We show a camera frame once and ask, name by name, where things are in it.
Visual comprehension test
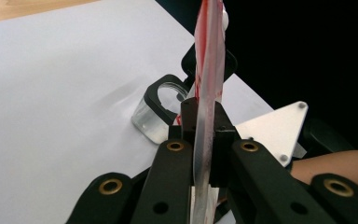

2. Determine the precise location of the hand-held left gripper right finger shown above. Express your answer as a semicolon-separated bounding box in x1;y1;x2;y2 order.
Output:
210;101;242;189

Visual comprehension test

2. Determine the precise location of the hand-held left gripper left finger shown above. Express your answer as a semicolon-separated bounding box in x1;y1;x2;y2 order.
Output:
167;97;199;145

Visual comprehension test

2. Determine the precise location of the clear container with black lid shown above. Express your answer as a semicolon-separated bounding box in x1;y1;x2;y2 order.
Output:
131;42;239;145

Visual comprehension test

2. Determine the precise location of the red and white refill pouch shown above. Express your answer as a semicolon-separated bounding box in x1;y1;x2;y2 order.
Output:
191;0;231;224

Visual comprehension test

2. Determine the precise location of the white paper sheet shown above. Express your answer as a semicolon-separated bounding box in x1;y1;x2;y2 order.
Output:
0;0;274;224

